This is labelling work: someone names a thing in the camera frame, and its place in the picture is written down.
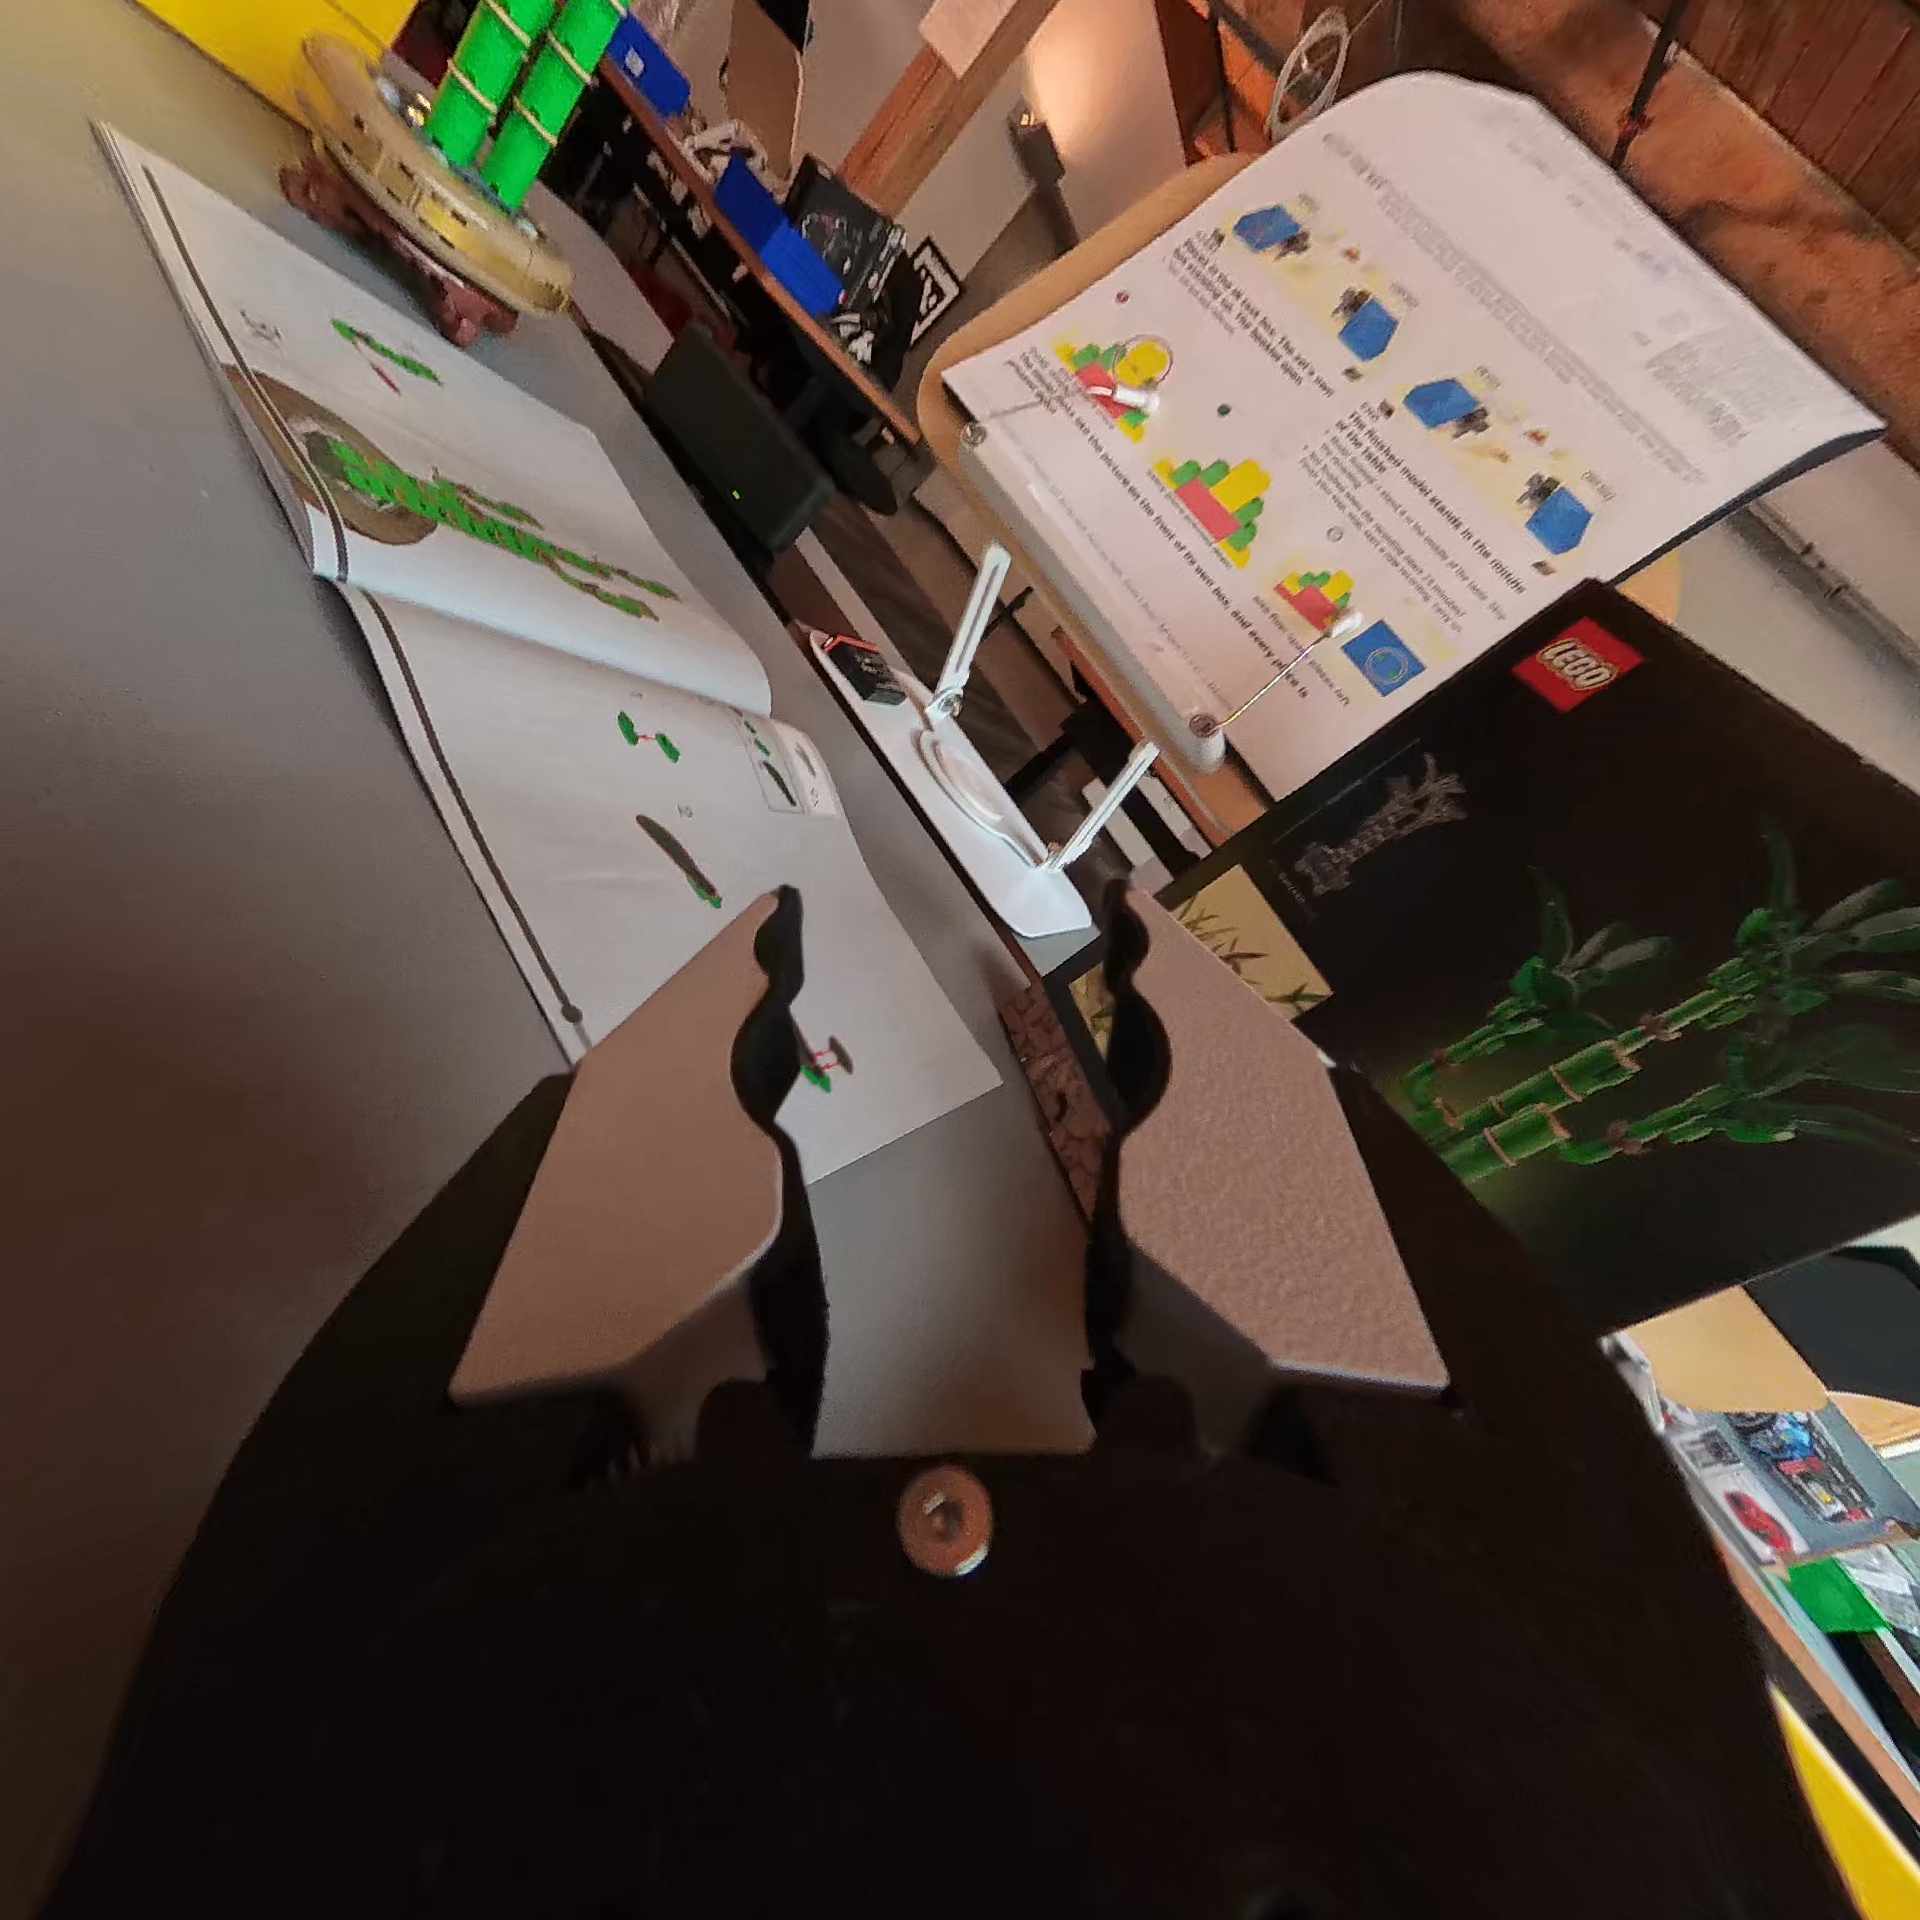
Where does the open instruction booklet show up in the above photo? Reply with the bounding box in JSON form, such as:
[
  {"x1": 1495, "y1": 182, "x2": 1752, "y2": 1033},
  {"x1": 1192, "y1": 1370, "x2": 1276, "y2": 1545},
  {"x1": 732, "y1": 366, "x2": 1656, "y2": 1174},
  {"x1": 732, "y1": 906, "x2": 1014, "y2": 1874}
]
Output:
[{"x1": 94, "y1": 119, "x2": 1004, "y2": 1191}]

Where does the white document stand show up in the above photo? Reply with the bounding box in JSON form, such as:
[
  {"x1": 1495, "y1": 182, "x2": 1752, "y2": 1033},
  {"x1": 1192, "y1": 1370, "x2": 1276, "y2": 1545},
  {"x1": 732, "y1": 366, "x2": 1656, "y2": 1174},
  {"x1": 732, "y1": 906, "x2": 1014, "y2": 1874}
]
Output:
[{"x1": 809, "y1": 151, "x2": 1689, "y2": 942}]

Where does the green plastic bin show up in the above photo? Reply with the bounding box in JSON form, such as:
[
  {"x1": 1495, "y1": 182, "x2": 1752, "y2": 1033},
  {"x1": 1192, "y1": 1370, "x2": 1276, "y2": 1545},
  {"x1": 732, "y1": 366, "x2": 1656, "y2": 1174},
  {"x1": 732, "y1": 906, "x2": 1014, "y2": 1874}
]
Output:
[{"x1": 1783, "y1": 1558, "x2": 1894, "y2": 1642}]

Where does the printed instruction sheet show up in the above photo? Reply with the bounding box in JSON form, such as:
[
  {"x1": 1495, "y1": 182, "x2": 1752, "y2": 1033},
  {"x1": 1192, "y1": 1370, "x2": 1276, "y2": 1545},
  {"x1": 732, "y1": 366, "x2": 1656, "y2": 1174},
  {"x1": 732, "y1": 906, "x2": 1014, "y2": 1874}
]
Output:
[{"x1": 942, "y1": 71, "x2": 1888, "y2": 801}]

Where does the cork board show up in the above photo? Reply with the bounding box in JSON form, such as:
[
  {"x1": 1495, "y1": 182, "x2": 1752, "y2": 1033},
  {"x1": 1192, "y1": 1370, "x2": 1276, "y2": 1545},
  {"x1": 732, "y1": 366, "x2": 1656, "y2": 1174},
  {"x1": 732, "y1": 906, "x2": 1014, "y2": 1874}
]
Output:
[{"x1": 996, "y1": 977, "x2": 1121, "y2": 1229}]

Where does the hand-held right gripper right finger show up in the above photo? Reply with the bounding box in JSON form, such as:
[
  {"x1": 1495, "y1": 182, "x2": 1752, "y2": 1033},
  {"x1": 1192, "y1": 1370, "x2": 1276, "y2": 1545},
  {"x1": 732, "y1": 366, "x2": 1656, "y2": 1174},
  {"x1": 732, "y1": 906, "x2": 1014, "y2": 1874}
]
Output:
[{"x1": 1078, "y1": 879, "x2": 1452, "y2": 1457}]

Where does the blue plastic bin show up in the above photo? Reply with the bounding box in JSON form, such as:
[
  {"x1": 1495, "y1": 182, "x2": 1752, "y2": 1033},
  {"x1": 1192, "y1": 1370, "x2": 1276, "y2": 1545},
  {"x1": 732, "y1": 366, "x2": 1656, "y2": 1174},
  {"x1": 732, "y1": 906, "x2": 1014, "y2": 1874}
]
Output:
[
  {"x1": 602, "y1": 13, "x2": 694, "y2": 119},
  {"x1": 708, "y1": 153, "x2": 846, "y2": 320}
]

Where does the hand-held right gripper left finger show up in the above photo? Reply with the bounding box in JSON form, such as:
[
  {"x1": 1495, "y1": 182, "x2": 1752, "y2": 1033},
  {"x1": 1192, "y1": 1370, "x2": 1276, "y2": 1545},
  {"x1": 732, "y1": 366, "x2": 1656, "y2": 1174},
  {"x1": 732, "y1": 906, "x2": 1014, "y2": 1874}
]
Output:
[{"x1": 450, "y1": 885, "x2": 831, "y2": 1461}]

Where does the yellow plastic bin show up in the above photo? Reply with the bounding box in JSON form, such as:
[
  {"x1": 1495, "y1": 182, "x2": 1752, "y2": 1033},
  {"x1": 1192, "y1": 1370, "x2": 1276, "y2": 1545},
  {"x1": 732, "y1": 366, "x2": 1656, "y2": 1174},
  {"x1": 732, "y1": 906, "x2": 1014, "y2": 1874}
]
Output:
[
  {"x1": 1767, "y1": 1681, "x2": 1920, "y2": 1920},
  {"x1": 133, "y1": 0, "x2": 425, "y2": 81}
]

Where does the black box device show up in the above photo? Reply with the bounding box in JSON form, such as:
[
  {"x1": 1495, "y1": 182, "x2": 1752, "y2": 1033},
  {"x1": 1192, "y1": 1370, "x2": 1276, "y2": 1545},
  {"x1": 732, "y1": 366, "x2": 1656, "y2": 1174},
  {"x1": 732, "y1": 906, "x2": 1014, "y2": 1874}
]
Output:
[{"x1": 641, "y1": 320, "x2": 836, "y2": 561}]

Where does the black printed box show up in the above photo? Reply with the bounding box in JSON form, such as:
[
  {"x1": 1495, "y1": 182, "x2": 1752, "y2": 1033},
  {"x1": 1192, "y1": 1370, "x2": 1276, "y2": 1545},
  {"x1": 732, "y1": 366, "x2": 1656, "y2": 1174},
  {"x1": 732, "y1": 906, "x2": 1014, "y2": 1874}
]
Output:
[{"x1": 784, "y1": 153, "x2": 911, "y2": 327}]

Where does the wooden side table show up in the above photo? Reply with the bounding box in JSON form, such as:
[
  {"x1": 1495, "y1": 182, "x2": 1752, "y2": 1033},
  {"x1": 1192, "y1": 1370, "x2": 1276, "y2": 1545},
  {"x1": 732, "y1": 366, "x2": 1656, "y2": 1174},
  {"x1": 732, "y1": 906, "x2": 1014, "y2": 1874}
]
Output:
[{"x1": 591, "y1": 54, "x2": 928, "y2": 454}]

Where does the green toy bamboo model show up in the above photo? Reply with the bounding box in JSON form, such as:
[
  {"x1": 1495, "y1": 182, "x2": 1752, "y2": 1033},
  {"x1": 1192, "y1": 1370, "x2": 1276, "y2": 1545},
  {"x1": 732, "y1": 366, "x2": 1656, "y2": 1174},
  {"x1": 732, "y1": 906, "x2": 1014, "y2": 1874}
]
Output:
[{"x1": 276, "y1": 0, "x2": 632, "y2": 347}]

